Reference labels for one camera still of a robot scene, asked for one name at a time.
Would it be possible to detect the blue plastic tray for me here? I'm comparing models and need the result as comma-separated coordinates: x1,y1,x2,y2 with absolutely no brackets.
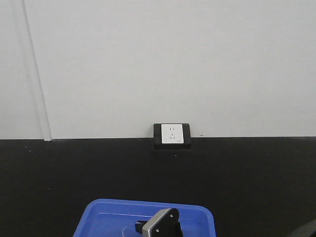
73,198,217,237

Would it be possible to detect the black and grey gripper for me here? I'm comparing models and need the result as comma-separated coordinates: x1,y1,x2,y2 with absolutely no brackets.
134,208,183,237

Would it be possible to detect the white outlet in black box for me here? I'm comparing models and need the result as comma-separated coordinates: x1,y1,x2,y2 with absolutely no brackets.
153,123,192,150

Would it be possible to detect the white wall trunking strip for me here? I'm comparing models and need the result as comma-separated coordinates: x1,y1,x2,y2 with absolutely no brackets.
21,0,52,141

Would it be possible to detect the clear glass beaker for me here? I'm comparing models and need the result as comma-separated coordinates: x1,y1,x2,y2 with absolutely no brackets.
121,221,146,237

